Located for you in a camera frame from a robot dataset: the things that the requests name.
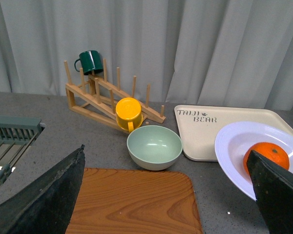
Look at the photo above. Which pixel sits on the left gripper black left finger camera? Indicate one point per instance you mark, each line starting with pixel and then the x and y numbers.
pixel 46 205

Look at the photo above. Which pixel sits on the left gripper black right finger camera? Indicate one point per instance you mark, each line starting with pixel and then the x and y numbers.
pixel 273 188

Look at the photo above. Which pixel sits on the orange mandarin fruit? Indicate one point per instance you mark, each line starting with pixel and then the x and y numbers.
pixel 271 151

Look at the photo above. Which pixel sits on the white round plate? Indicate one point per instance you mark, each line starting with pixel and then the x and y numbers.
pixel 234 140

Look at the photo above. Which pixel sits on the wooden cutting board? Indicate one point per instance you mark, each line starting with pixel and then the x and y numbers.
pixel 114 201

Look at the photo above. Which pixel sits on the grey-green dish drainer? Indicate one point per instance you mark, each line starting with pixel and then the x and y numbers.
pixel 17 134

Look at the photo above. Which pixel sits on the beige bear tray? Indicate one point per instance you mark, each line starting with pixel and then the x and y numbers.
pixel 199 125

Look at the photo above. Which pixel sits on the wooden dish rack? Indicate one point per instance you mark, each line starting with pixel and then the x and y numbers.
pixel 94 98

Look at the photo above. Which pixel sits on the yellow mug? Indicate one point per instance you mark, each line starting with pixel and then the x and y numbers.
pixel 129 114

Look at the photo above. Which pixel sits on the light green bowl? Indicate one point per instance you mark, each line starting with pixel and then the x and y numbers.
pixel 154 147

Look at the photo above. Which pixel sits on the dark green mug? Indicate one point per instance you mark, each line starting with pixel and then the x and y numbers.
pixel 90 62

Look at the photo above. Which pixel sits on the grey curtain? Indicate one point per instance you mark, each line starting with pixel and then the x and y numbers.
pixel 235 53

